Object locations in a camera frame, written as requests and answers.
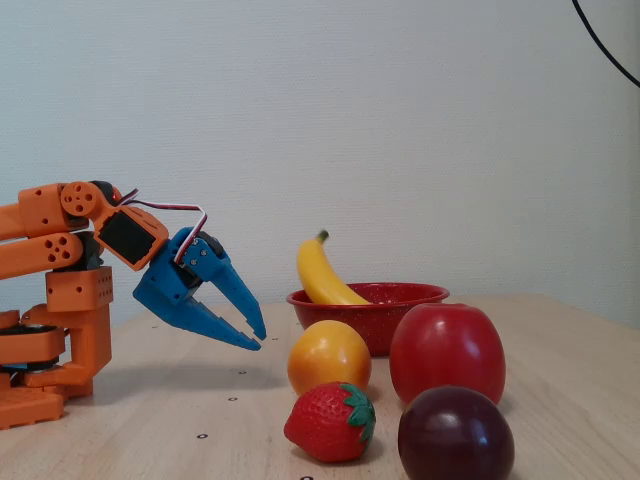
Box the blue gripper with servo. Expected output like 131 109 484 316
131 227 268 352

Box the black hanging cable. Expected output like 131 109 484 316
572 0 640 89

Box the red plastic apple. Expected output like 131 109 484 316
389 302 507 406

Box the orange plastic fruit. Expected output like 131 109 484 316
287 319 373 397

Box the red plastic strawberry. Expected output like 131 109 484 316
283 381 377 464

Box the red speckled enamel bowl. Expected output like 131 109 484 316
285 282 450 357

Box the yellow plastic banana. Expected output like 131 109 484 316
296 229 373 306

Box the red white black servo wire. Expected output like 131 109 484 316
113 187 209 262

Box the orange robot base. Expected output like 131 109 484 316
0 309 69 431

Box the dark purple plastic plum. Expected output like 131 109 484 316
397 385 516 480

